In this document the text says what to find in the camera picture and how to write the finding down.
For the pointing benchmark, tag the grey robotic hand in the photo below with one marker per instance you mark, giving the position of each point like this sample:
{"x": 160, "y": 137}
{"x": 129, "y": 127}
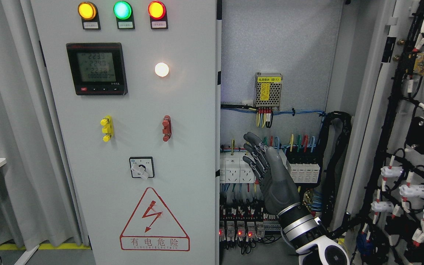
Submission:
{"x": 276, "y": 184}

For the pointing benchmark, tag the grey cabinet door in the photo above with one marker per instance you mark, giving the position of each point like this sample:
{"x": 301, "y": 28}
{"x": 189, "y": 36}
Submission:
{"x": 185, "y": 166}
{"x": 382, "y": 190}

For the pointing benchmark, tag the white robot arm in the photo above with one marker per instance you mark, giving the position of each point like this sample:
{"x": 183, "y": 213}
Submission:
{"x": 307, "y": 235}

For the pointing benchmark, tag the red indicator lamp left door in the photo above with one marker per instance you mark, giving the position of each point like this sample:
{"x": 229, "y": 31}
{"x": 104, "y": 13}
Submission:
{"x": 156, "y": 10}

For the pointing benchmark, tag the green indicator lamp left door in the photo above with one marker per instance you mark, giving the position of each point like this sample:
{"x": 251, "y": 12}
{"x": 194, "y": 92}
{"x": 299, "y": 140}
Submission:
{"x": 122, "y": 10}

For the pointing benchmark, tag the yellow indicator lamp left door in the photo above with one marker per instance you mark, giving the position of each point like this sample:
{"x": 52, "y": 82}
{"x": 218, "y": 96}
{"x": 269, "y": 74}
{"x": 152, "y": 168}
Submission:
{"x": 87, "y": 10}

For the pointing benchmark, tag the black surge protector module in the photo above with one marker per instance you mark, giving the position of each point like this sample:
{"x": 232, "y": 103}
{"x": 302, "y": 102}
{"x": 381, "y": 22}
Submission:
{"x": 304, "y": 167}

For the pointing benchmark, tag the lower relay and breaker row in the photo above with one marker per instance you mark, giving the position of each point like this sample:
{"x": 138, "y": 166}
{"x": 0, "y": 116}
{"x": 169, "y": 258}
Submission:
{"x": 245, "y": 223}

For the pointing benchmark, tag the metal mesh power supply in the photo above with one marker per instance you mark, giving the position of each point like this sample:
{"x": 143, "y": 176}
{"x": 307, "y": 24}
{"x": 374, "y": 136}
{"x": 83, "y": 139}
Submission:
{"x": 268, "y": 87}

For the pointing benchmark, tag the red terminal block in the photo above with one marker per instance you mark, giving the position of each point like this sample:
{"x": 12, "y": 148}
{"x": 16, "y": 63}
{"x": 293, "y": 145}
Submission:
{"x": 167, "y": 130}

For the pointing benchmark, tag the red electric danger sticker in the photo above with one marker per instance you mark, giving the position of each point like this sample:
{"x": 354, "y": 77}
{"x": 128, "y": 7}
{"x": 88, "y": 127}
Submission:
{"x": 153, "y": 227}

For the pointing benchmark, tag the white lit indicator lamp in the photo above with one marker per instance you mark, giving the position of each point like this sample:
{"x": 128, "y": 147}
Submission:
{"x": 162, "y": 69}

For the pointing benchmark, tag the yellow terminal block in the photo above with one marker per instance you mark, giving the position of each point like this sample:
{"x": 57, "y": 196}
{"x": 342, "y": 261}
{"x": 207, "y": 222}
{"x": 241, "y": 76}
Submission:
{"x": 107, "y": 123}

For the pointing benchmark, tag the black digital power meter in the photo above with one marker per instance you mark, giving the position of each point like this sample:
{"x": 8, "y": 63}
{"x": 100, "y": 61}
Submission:
{"x": 97, "y": 68}

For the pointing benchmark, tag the white din rail sockets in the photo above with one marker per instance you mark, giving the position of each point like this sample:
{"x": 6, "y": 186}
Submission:
{"x": 234, "y": 170}

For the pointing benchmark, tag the left door rotary selector switch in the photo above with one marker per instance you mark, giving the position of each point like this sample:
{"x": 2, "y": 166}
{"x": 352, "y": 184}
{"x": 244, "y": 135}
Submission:
{"x": 142, "y": 167}

